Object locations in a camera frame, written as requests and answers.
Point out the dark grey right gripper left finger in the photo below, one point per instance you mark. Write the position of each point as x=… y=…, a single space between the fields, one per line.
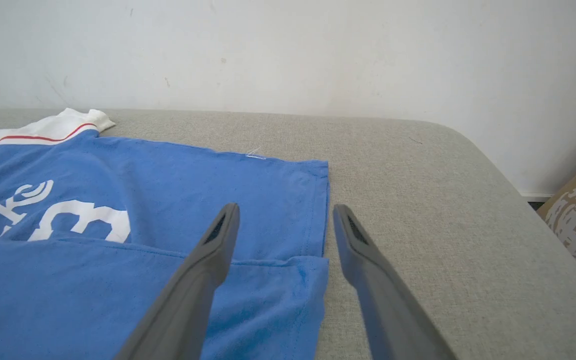
x=188 y=300

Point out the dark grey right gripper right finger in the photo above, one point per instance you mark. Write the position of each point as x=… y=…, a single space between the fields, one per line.
x=393 y=310

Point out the blue white red-striped jersey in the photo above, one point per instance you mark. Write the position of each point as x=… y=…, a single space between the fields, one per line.
x=93 y=290

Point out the white baseboard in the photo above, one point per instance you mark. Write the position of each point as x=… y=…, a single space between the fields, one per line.
x=535 y=196

